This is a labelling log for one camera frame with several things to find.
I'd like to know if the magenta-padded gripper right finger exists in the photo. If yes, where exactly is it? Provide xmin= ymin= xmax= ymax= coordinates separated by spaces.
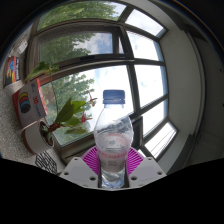
xmin=125 ymin=146 xmax=167 ymax=189

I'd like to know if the clear blue-capped water bottle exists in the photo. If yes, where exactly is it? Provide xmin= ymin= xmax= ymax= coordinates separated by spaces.
xmin=93 ymin=89 xmax=135 ymax=190

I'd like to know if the black lattice trivet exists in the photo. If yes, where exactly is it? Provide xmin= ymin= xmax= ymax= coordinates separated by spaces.
xmin=34 ymin=150 xmax=59 ymax=175

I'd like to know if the green plant in white pot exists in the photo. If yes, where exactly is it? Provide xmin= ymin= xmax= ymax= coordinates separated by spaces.
xmin=21 ymin=60 xmax=98 ymax=156

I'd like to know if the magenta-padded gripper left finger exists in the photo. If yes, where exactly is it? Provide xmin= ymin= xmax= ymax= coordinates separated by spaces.
xmin=59 ymin=145 xmax=102 ymax=189

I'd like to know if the white red filament spool box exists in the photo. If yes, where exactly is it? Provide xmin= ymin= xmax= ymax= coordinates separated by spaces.
xmin=12 ymin=78 xmax=48 ymax=129

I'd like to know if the brown framed bay window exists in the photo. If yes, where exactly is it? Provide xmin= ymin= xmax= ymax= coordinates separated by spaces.
xmin=24 ymin=0 xmax=179 ymax=164

